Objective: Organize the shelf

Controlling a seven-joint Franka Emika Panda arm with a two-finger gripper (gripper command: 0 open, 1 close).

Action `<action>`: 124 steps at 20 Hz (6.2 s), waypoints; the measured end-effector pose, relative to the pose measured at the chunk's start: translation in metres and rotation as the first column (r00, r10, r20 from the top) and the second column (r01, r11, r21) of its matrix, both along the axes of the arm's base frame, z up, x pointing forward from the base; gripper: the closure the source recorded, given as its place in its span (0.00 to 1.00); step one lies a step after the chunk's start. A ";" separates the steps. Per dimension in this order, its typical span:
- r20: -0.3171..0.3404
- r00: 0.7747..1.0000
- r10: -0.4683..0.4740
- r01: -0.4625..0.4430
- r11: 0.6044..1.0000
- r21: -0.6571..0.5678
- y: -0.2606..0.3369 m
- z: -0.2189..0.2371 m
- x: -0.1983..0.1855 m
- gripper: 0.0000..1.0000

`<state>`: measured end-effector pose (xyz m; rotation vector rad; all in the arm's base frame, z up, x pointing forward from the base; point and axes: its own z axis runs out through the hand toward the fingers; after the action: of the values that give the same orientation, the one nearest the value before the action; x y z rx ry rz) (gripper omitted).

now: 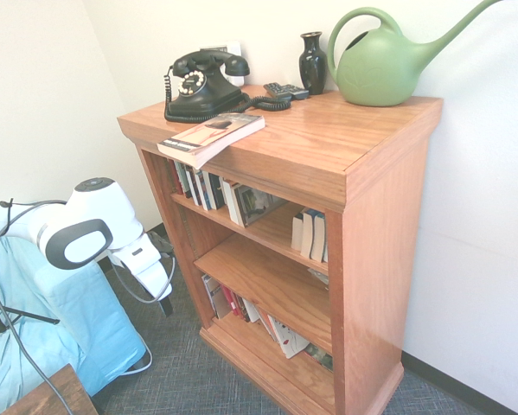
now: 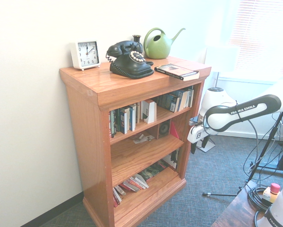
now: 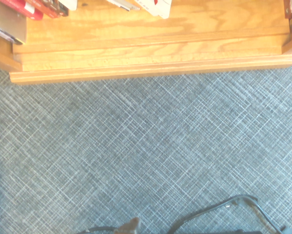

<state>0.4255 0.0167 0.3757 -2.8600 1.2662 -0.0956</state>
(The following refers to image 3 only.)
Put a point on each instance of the brown blurry plug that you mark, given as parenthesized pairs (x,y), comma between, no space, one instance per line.
(132,225)

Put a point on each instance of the white book with red marks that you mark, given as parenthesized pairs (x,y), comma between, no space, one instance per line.
(160,8)

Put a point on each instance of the oak wooden bookshelf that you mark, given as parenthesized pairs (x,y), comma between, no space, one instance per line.
(145,41)

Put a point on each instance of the dark red black book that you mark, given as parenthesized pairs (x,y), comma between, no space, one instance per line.
(49,7)

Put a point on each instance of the plain white thin book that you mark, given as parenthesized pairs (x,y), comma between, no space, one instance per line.
(69,3)

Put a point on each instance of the thin pale leaning book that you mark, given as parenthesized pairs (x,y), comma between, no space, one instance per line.
(123,3)

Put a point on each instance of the bright red spine book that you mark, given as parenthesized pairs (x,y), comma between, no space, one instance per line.
(26,9)

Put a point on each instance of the grey cover paperback book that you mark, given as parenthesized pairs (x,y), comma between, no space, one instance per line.
(10,23)

